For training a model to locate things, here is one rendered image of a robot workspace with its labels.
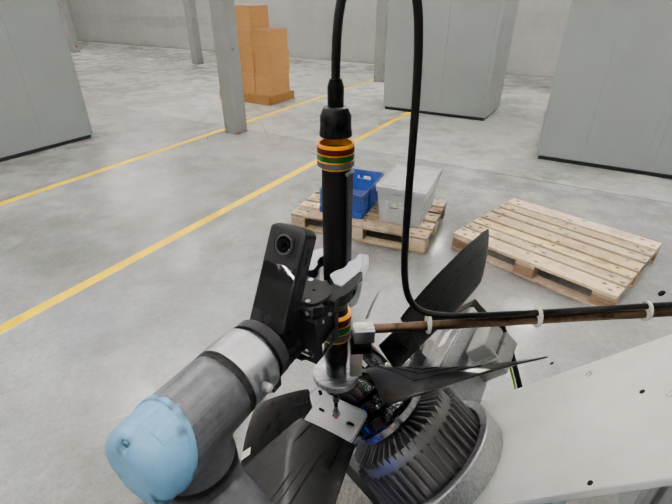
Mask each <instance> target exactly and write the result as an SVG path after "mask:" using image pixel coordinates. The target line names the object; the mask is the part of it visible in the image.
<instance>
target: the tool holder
mask: <svg viewBox="0 0 672 504"><path fill-rule="evenodd" d="M359 322H365V323H366V324H367V327H366V329H355V328H354V329H353V324H354V323H359ZM353 330H354V331H353ZM353 332H354V333H353ZM371 343H375V328H374V326H373V320H372V319H358V320H352V329H351V337H350V339H349V340H348V360H347V369H346V374H345V375H344V376H343V377H341V378H337V379H335V378H331V377H329V376H328V375H327V374H326V367H325V360H324V358H322V359H321V360H320V361H319V362H318V363H317V364H316V365H315V366H314V369H313V378H314V382H315V384H316V385H317V386H318V387H319V388H320V389H321V390H323V391H325V392H328V393H334V394H338V393H344V392H347V391H349V390H351V389H352V388H353V387H354V386H355V385H356V384H357V382H358V379H359V376H362V359H363V354H371V353H372V345H371Z"/></svg>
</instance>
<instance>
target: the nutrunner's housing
mask: <svg viewBox="0 0 672 504"><path fill-rule="evenodd" d="M319 136H320V137H321V138H324V139H330V140H342V139H347V138H350V137H352V115H351V112H350V110H349V108H348V106H346V105H344V84H343V81H342V78H340V79H331V78H330V79H329V82H328V86H327V105H326V106H324V107H323V109H322V111H321V114H320V130H319ZM324 360H325V367H326V374H327V375H328V376H329V377H331V378H335V379H337V378H341V377H343V376H344V375H345V374H346V369H347V360H348V341H347V342H345V343H343V344H339V345H332V347H331V348H330V349H329V350H328V351H327V352H326V354H325V355H324Z"/></svg>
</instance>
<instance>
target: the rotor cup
mask: <svg viewBox="0 0 672 504"><path fill-rule="evenodd" d="M371 345H372V353H371V354H363V360H364V362H365V363H366V364H367V366H366V367H365V368H364V366H363V365H362V369H367V368H371V367H377V368H379V364H380V365H384V363H385V362H388V361H387V360H386V358H385V357H384V356H383V355H382V354H381V353H380V352H379V351H378V349H377V348H376V347H375V346H374V345H373V344H372V343H371ZM388 363H389V362H388ZM338 395H339V399H340V400H342V401H345V402H347V403H349V404H351V405H353V406H356V407H358V408H360V409H362V410H364V411H365V412H366V413H367V416H368V417H369V419H368V421H367V422H366V424H365V426H364V427H363V429H362V431H361V432H360V434H359V435H358V437H365V436H368V435H370V434H372V433H374V432H376V431H377V430H379V429H380V428H382V427H383V426H384V425H385V424H387V423H388V422H389V421H390V420H391V419H392V418H393V417H394V416H395V415H396V414H397V413H398V412H399V411H400V410H401V408H402V407H403V406H404V405H405V403H406V402H407V400H408V399H406V400H404V401H401V402H398V403H394V404H388V405H383V402H382V400H381V397H380V395H379V393H378V390H377V388H376V386H375V384H374V382H373V381H371V380H363V379H358V382H357V384H356V385H355V386H354V387H353V388H352V389H351V390H349V391H347V392H344V393H339V394H338Z"/></svg>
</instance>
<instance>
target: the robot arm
mask: <svg viewBox="0 0 672 504"><path fill-rule="evenodd" d="M315 242H316V234H315V233H314V232H313V231H312V230H310V229H307V228H303V227H300V226H296V225H292V224H288V223H275V224H273V225H272V226H271V229H270V233H269V238H268V242H267V246H266V251H265V255H264V259H263V264H262V268H261V272H260V277H259V281H258V285H257V290H256V294H255V298H254V303H253V307H252V311H251V316H250V319H247V320H243V321H241V322H240V323H239V324H238V325H237V326H235V327H234V328H232V329H229V330H228V331H226V332H225V333H224V334H222V335H221V336H220V337H219V338H218V339H217V340H215V341H214V342H213V343H212V344H211V345H209V346H208V347H207V348H206V349H205V350H204V351H202V352H201V353H200V354H199V356H198V357H196V358H195V359H194V360H193V361H192V362H190V363H189V364H188V365H187V366H186V367H184V368H183V369H182V370H181V371H180V372H179V373H177V374H176V375H175V376H174V377H173V378H171V379H170V380H169V381H168V382H167V383H166V384H164V385H163V386H162V387H161V388H160V389H158V390H157V391H156V392H155V393H154V394H153V395H151V396H148V397H146V398H145V399H144V400H142V401H141V402H140V403H139V404H138V405H137V406H136V408H135V410H134V411H133V412H132V413H131V414H130V415H129V416H128V417H127V418H126V419H125V420H124V421H122V422H121V423H120V424H119V425H118V426H117V427H116V428H115V429H114V430H113V431H112V432H111V433H110V434H109V436H108V438H107V440H106V444H105V452H106V457H107V459H108V462H109V464H110V466H111V467H112V469H113V470H114V471H115V472H116V473H117V474H118V476H119V479H120V480H121V481H122V482H123V483H124V484H125V485H126V487H127V488H128V489H129V490H130V491H132V492H133V493H134V494H135V495H136V496H137V497H139V498H140V499H141V500H143V501H144V502H146V503H148V504H273V503H272V502H271V501H270V500H269V498H268V497H267V496H266V495H265V494H264V493H263V492H262V491H261V489H260V488H259V487H258V486H257V485H256V484H255V483H254V482H253V480H252V479H251V478H250V477H249V476H248V475H247V474H246V473H245V471H244V470H243V468H242V466H241V464H240V460H239V455H238V451H237V447H236V443H235V440H234V438H233V433H234V432H235V431H236V429H237V428H238V427H239V426H240V425H241V424H242V423H243V422H244V421H245V419H246V418H247V417H248V416H249V415H250V413H251V412H252V411H253V410H254V409H255V407H256V406H257V405H258V404H259V403H260V402H261V401H262V400H263V398H264V397H265V396H266V395H267V394H269V393H271V392H273V393H275V392H276V391H277V390H278V388H279V387H280V386H281V385H282V383H281V376H282V375H283V374H284V373H285V372H286V371H287V369H288V368H289V366H290V365H291V364H292V363H293V361H294V360H295V359H298V360H301V361H303V360H307V361H310V362H312V363H314V364H317V363H318V362H319V361H320V360H321V358H322V357H323V356H324V355H325V354H326V352H327V351H328V350H329V349H330V348H331V347H332V345H333V344H334V343H335V342H336V341H337V339H338V325H339V312H337V311H334V309H335V308H336V307H340V306H344V305H346V304H348V305H349V307H353V306H355V305H356V304H357V302H358V301H359V298H360V293H361V287H362V282H363V279H364V277H365V275H366V273H367V270H368V267H369V256H368V255H365V254H357V256H356V258H355V259H354V260H352V261H349V262H348V264H347V266H346V267H344V268H343V269H339V270H336V271H334V272H333V273H331V274H330V285H329V284H328V281H327V280H324V281H322V280H319V279H320V273H321V267H322V266H323V248H321V249H317V250H314V246H315ZM313 250H314V251H313ZM331 334H332V341H331V342H330V343H329V345H328V346H327V347H326V348H325V349H324V350H323V347H322V344H323V343H324V342H325V341H326V340H327V339H328V338H329V336H330V335H331ZM301 353H304V354H307V355H309V357H308V356H306V355H304V354H301ZM311 356H313V357H311Z"/></svg>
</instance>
